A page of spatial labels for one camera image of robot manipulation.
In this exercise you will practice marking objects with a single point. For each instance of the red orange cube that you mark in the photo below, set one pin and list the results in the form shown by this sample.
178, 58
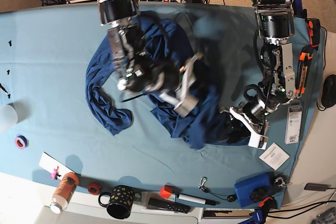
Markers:
166, 192

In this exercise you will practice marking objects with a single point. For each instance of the black power adapter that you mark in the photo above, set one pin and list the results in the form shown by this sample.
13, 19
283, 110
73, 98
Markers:
316, 187

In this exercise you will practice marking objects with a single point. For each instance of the packaged bit set blister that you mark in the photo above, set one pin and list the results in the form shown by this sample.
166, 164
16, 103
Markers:
293, 124

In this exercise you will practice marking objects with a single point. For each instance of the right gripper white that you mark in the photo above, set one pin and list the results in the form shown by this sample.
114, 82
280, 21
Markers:
183, 101

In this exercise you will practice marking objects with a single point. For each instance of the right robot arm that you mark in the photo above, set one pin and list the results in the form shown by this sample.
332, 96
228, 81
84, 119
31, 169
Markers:
137, 72

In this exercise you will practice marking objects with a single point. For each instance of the white black marker pen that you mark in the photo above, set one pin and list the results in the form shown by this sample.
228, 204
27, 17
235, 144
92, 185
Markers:
196, 200

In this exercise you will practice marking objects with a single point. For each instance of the black mug gold pattern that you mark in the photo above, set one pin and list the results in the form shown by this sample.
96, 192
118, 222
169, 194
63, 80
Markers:
120, 202

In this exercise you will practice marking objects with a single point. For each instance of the white paper card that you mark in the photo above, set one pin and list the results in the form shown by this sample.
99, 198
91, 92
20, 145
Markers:
48, 163

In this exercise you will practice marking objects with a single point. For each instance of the dark blue t-shirt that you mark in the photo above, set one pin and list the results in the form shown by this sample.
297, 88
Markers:
155, 59

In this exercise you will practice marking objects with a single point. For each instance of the red tape roll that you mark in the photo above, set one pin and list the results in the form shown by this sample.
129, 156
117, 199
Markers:
94, 188

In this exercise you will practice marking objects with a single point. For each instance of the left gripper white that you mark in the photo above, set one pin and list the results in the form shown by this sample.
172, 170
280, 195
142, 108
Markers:
247, 119

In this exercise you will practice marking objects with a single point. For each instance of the purple tape roll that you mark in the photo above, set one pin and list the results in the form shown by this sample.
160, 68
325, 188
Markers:
21, 142

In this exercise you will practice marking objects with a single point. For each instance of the black remote control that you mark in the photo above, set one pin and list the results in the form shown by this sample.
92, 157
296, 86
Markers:
169, 205

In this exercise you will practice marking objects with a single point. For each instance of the carabiner with black lanyard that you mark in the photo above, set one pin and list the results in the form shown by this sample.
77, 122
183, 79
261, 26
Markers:
228, 198

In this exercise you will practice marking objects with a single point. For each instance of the blue plastic case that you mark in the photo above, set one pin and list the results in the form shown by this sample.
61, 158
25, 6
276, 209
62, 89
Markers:
255, 189

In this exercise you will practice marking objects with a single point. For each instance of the pink small clip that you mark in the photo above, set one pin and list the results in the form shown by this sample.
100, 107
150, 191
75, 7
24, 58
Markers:
55, 175

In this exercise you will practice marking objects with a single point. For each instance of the blue orange clamp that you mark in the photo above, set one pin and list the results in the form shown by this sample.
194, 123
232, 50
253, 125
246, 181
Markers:
260, 214

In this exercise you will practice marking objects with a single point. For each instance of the translucent plastic cup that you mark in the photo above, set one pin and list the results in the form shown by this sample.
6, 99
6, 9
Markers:
8, 118

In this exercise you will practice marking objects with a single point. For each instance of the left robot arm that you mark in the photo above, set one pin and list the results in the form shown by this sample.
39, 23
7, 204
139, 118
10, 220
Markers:
275, 60

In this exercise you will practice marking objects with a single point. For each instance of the orange black utility knife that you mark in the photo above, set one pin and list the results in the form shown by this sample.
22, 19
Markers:
304, 64

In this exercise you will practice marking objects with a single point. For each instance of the white square paper leaflet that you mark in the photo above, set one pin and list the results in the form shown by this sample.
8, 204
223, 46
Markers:
274, 156

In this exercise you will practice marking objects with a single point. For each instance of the orange plastic bottle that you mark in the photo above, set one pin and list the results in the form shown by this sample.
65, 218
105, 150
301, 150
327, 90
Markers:
64, 192

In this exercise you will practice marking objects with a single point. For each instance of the black computer mouse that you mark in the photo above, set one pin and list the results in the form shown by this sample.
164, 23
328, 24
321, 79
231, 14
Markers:
328, 98

